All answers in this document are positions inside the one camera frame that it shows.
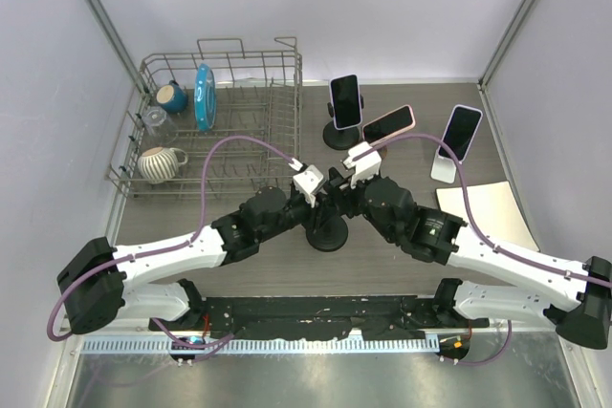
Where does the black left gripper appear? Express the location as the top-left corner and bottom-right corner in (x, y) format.
(257, 190), (337, 244)

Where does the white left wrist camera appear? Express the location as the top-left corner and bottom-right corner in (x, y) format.
(289, 158), (325, 208)

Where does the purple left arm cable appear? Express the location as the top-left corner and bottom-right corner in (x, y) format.
(46, 135), (300, 342)

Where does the black phone stand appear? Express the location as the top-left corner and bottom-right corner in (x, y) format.
(305, 207), (349, 252)
(322, 93), (364, 151)

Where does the aluminium frame post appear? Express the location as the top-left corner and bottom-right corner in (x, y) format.
(84, 0), (149, 95)
(478, 0), (538, 91)

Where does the right aluminium frame post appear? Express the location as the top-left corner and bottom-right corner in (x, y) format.
(478, 0), (538, 91)

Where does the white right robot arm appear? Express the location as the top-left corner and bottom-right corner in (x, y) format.
(324, 168), (611, 350)

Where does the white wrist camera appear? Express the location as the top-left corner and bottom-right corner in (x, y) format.
(289, 158), (325, 208)
(342, 141), (382, 189)

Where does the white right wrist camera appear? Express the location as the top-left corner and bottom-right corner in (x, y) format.
(342, 141), (382, 189)

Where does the blue ceramic mug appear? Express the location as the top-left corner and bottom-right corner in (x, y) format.
(156, 80), (188, 115)

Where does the white flat board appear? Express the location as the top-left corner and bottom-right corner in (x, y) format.
(435, 182), (539, 251)

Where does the white angled phone stand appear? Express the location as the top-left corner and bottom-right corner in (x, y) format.
(430, 149), (457, 184)

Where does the lilac case phone right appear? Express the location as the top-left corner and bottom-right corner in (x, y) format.
(443, 104), (483, 162)

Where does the clear drinking glass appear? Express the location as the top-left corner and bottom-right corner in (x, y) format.
(142, 107), (178, 142)

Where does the grey wire dish rack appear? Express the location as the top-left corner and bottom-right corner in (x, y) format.
(105, 36), (302, 198)

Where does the pink case phone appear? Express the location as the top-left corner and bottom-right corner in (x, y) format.
(361, 105), (416, 146)

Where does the wooden round phone stand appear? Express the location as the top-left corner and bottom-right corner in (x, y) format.
(378, 146), (388, 160)

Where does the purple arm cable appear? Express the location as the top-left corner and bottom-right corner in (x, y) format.
(46, 135), (300, 342)
(356, 133), (612, 290)

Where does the black rear phone stand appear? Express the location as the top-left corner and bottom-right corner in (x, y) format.
(322, 93), (364, 151)

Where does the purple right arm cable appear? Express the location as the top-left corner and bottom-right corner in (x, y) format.
(356, 133), (612, 290)

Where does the blue plate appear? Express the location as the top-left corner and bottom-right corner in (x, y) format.
(193, 63), (217, 132)

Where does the white slotted cable duct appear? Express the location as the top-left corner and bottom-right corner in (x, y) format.
(80, 333), (440, 355)

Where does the left aluminium frame post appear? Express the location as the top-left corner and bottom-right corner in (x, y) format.
(84, 0), (149, 95)

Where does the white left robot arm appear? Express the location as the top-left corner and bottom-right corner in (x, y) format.
(57, 187), (338, 334)

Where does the black front phone stand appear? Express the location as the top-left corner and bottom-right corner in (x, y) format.
(305, 207), (349, 252)

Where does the lilac case phone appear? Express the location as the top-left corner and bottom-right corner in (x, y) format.
(443, 104), (483, 162)
(329, 75), (362, 131)

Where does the striped white mug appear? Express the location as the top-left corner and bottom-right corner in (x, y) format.
(137, 146), (189, 184)

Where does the lilac case phone rear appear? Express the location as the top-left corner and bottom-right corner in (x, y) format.
(329, 75), (362, 131)

